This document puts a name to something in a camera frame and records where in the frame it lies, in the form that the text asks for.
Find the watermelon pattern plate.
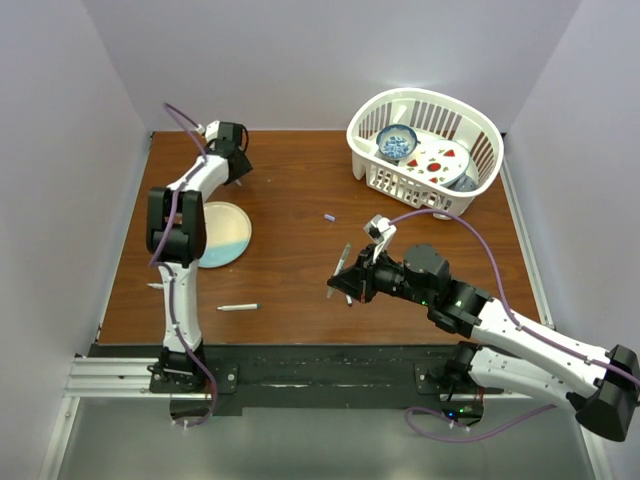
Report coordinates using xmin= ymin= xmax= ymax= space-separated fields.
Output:
xmin=400 ymin=139 xmax=471 ymax=187

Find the grey dish in basket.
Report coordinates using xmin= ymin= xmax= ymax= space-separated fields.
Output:
xmin=448 ymin=172 xmax=478 ymax=192

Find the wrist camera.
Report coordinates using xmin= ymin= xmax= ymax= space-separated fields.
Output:
xmin=363 ymin=215 xmax=397 ymax=263
xmin=196 ymin=120 xmax=221 ymax=143

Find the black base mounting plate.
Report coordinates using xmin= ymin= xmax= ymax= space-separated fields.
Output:
xmin=148 ymin=345 xmax=484 ymax=425

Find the blue patterned bowl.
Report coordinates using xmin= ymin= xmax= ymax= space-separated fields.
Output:
xmin=376 ymin=124 xmax=419 ymax=161

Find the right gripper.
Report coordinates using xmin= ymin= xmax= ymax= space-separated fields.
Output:
xmin=328 ymin=243 xmax=432 ymax=307

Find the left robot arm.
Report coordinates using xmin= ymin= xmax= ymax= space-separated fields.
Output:
xmin=146 ymin=121 xmax=252 ymax=392

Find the green pen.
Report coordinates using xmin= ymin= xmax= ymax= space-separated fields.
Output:
xmin=326 ymin=242 xmax=351 ymax=299

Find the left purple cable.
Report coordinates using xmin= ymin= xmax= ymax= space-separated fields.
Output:
xmin=147 ymin=102 xmax=221 ymax=429

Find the teal tipped white marker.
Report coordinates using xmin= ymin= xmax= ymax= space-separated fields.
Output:
xmin=216 ymin=303 xmax=261 ymax=312

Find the white plastic dish basket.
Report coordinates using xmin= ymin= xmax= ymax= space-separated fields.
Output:
xmin=346 ymin=88 xmax=504 ymax=215

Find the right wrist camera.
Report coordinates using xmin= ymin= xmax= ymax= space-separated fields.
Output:
xmin=363 ymin=215 xmax=397 ymax=263

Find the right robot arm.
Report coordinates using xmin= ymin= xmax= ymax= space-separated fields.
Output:
xmin=327 ymin=244 xmax=639 ymax=442

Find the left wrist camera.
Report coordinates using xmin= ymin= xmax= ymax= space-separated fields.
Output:
xmin=196 ymin=120 xmax=221 ymax=143

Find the round cream blue plate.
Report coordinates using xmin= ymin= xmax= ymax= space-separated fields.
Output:
xmin=199 ymin=201 xmax=252 ymax=269

